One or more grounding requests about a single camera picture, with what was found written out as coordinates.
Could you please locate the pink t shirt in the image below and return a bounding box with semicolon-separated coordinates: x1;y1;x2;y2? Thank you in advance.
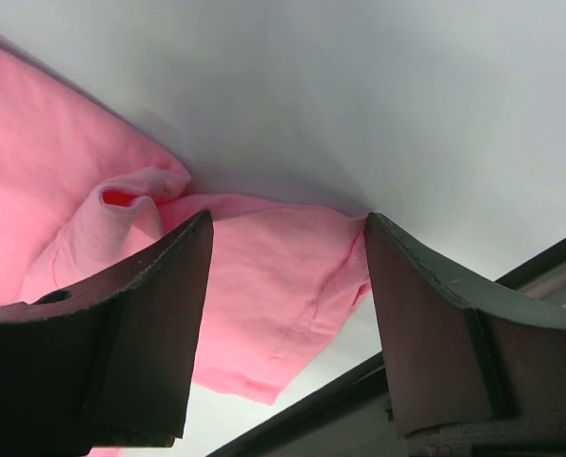
0;49;370;405

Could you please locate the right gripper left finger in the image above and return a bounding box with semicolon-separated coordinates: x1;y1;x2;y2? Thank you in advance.
0;211;213;456

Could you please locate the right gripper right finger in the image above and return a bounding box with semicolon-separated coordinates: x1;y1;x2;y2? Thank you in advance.
364;213;566;456

